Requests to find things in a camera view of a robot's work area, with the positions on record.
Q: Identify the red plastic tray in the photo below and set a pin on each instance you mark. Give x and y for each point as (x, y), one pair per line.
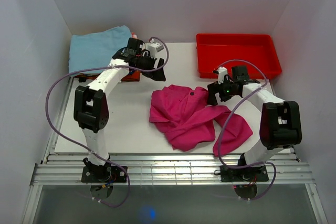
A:
(258, 49)

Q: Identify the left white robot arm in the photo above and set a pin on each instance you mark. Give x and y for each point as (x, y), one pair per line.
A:
(91, 107)

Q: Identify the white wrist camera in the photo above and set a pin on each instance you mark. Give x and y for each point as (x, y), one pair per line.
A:
(154, 47)
(221, 73)

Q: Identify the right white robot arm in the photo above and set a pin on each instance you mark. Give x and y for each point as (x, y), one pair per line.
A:
(280, 125)

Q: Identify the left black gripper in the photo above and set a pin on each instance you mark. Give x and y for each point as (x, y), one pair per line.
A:
(158, 74)

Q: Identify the pink trousers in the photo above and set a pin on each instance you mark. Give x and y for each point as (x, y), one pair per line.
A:
(185, 119)

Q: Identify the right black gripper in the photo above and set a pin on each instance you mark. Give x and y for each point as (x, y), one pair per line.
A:
(214, 88)

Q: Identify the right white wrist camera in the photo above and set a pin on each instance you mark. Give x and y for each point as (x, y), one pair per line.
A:
(221, 73)

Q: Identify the aluminium rail frame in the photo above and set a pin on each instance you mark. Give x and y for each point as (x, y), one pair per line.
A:
(167, 186)

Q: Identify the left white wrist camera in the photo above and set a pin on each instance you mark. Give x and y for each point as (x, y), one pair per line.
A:
(154, 47)

